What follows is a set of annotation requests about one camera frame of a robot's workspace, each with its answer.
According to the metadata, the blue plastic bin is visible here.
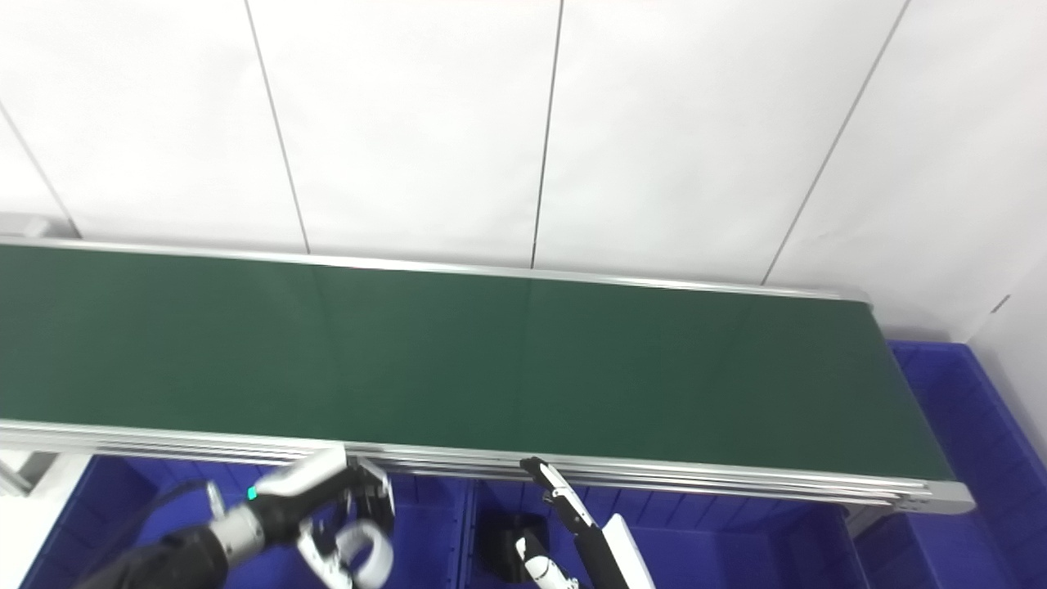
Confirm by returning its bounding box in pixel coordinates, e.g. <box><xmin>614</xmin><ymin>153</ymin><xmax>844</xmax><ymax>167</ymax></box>
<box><xmin>466</xmin><ymin>481</ymin><xmax>873</xmax><ymax>589</ymax></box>
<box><xmin>851</xmin><ymin>340</ymin><xmax>1047</xmax><ymax>589</ymax></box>
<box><xmin>20</xmin><ymin>456</ymin><xmax>476</xmax><ymax>589</ymax></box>

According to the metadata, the green conveyor belt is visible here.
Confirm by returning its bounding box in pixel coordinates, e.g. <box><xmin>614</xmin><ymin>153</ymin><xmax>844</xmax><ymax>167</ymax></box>
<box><xmin>0</xmin><ymin>245</ymin><xmax>955</xmax><ymax>482</ymax></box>
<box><xmin>0</xmin><ymin>236</ymin><xmax>976</xmax><ymax>515</ymax></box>

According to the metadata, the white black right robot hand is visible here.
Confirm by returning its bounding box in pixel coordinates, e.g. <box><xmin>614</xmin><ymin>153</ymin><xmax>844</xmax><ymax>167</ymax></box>
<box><xmin>514</xmin><ymin>456</ymin><xmax>656</xmax><ymax>589</ymax></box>

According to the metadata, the white plastic ring part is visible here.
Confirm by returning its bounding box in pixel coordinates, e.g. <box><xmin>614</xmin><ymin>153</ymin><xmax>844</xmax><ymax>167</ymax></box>
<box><xmin>335</xmin><ymin>521</ymin><xmax>395</xmax><ymax>589</ymax></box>

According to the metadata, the aluminium conveyor leg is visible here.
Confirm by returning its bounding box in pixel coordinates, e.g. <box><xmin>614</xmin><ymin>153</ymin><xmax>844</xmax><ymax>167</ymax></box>
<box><xmin>0</xmin><ymin>451</ymin><xmax>91</xmax><ymax>497</ymax></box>

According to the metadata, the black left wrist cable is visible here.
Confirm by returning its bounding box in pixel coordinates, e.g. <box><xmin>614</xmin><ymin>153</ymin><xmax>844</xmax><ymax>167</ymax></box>
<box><xmin>123</xmin><ymin>480</ymin><xmax>227</xmax><ymax>557</ymax></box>

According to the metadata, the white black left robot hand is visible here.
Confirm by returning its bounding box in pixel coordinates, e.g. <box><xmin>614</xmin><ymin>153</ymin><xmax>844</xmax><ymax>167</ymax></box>
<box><xmin>245</xmin><ymin>446</ymin><xmax>398</xmax><ymax>589</ymax></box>

